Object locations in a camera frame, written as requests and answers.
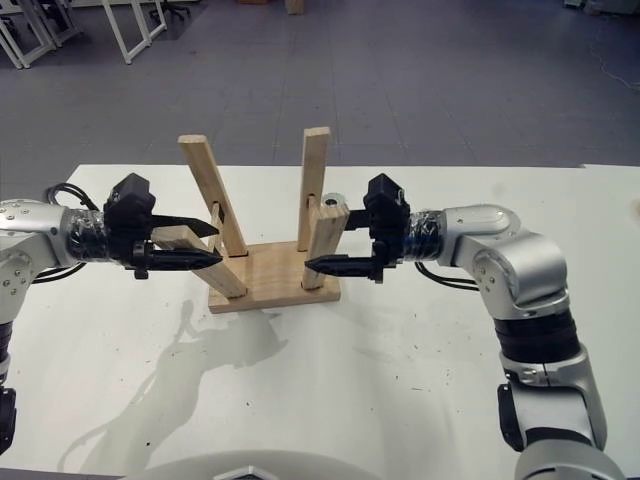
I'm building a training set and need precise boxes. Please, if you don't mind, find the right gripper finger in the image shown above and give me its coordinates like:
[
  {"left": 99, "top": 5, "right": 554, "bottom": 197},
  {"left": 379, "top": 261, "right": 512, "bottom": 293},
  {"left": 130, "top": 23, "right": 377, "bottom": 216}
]
[
  {"left": 343, "top": 208, "right": 373, "bottom": 233},
  {"left": 303, "top": 255, "right": 376, "bottom": 277}
]

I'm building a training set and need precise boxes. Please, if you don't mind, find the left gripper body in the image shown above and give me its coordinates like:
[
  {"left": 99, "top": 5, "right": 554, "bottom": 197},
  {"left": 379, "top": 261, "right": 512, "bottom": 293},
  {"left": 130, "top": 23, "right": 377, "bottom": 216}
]
[{"left": 66, "top": 197, "right": 157, "bottom": 281}]

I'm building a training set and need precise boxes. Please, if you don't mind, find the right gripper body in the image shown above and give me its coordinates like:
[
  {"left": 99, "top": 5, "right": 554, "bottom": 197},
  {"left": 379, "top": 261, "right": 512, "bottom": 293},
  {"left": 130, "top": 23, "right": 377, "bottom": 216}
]
[{"left": 366, "top": 200, "right": 447, "bottom": 284}]

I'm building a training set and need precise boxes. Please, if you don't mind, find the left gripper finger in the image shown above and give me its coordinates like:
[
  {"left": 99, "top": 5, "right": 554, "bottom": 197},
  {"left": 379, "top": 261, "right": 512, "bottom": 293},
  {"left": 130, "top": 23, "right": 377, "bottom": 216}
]
[
  {"left": 150, "top": 213, "right": 221, "bottom": 238},
  {"left": 148, "top": 249, "right": 223, "bottom": 271}
]

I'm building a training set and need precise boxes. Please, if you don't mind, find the wooden leg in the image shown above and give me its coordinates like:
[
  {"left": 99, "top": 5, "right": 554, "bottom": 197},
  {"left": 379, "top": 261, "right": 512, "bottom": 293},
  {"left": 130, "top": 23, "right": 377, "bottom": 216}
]
[
  {"left": 151, "top": 224, "right": 250, "bottom": 300},
  {"left": 296, "top": 126, "right": 332, "bottom": 253},
  {"left": 177, "top": 133, "right": 250, "bottom": 259},
  {"left": 300, "top": 206, "right": 349, "bottom": 292}
]

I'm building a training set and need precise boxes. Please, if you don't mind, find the wooden cross bar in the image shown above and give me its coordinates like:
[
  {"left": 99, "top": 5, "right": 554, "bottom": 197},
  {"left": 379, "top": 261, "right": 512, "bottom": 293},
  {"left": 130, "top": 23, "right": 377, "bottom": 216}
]
[{"left": 207, "top": 200, "right": 226, "bottom": 261}]

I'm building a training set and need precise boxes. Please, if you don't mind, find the wooden seat board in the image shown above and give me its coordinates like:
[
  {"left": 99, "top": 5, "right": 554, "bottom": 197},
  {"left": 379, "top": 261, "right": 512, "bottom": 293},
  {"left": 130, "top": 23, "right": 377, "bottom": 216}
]
[{"left": 206, "top": 240, "right": 344, "bottom": 315}]

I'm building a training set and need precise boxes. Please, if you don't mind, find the robot body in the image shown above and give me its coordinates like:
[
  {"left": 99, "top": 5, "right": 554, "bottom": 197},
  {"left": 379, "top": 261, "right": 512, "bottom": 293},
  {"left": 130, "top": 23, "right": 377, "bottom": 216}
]
[{"left": 117, "top": 439, "right": 524, "bottom": 480}]

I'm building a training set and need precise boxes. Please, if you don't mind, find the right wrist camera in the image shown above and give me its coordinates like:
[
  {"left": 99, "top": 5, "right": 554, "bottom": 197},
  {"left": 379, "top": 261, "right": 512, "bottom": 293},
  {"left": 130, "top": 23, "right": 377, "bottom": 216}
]
[{"left": 364, "top": 172, "right": 410, "bottom": 212}]

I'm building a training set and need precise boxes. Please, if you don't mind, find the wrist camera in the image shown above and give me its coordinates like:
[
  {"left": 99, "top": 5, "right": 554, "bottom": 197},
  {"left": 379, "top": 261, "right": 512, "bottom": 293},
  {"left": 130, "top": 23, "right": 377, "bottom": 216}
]
[
  {"left": 364, "top": 172, "right": 410, "bottom": 212},
  {"left": 109, "top": 172, "right": 154, "bottom": 212}
]

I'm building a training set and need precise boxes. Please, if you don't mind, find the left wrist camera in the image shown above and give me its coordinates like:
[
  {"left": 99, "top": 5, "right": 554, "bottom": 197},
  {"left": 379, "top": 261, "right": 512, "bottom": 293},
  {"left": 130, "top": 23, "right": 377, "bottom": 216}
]
[{"left": 109, "top": 172, "right": 154, "bottom": 212}]

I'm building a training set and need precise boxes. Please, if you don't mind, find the black cable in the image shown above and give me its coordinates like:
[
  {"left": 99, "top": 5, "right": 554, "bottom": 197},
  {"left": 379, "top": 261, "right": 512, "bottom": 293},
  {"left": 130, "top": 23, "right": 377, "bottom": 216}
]
[
  {"left": 413, "top": 261, "right": 482, "bottom": 292},
  {"left": 28, "top": 183, "right": 104, "bottom": 287}
]

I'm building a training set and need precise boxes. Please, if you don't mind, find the white desk frame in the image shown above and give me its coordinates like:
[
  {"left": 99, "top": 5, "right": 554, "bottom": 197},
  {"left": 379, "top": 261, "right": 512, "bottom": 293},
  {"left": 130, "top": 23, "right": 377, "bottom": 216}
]
[
  {"left": 101, "top": 0, "right": 169, "bottom": 66},
  {"left": 0, "top": 0, "right": 57, "bottom": 70}
]

